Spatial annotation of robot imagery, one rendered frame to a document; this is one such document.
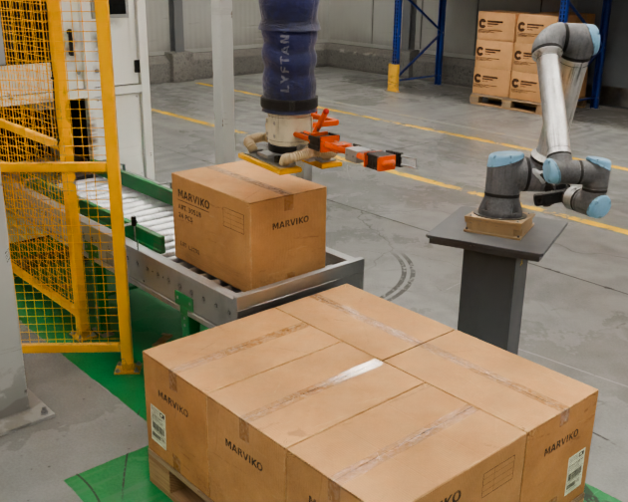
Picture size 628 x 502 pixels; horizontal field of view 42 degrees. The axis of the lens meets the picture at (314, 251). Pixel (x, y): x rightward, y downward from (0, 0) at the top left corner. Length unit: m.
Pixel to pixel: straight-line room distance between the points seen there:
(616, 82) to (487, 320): 8.42
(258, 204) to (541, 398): 1.31
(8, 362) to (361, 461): 1.79
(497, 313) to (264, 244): 1.09
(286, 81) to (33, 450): 1.76
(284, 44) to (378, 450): 1.55
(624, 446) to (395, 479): 1.55
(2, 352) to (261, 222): 1.19
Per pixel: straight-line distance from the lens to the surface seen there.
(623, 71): 11.82
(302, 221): 3.41
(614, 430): 3.73
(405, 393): 2.67
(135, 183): 4.90
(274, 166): 3.15
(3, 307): 3.53
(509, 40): 11.22
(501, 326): 3.70
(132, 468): 3.32
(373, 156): 2.77
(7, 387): 3.68
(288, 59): 3.14
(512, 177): 3.56
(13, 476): 3.39
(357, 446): 2.40
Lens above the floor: 1.86
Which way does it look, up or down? 20 degrees down
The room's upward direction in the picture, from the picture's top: 1 degrees clockwise
